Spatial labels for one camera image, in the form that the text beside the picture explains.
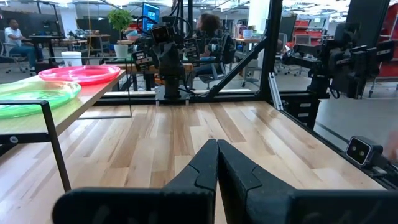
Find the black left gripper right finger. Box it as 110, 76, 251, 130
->
217, 139, 398, 224

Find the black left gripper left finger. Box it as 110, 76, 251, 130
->
52, 139, 218, 224

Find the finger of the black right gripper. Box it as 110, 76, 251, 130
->
170, 45, 182, 77
160, 45, 171, 77

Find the wooden shelf with black legs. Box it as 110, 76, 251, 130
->
0, 57, 133, 192

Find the light wooden desk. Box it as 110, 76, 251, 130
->
105, 62, 194, 75

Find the white round plant pot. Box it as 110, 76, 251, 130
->
113, 44, 129, 59

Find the small green leafy tree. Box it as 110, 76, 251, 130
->
107, 8, 134, 46

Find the blue computer monitor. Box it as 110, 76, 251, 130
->
142, 2, 161, 32

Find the person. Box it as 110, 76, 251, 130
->
191, 12, 238, 77
4, 18, 44, 72

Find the black office chair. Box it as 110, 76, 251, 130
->
197, 32, 239, 91

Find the white bucket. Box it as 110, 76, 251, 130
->
60, 50, 83, 67

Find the person's hand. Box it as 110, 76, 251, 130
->
385, 130, 398, 160

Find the red storage rack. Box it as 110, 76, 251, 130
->
376, 1, 398, 78

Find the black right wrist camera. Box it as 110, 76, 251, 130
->
150, 24, 171, 44

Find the black aluminium frame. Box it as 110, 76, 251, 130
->
93, 0, 398, 190

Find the silver aluminium bracket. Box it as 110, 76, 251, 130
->
267, 72, 284, 111

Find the silver-faced table camera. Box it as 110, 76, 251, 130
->
345, 136, 385, 167

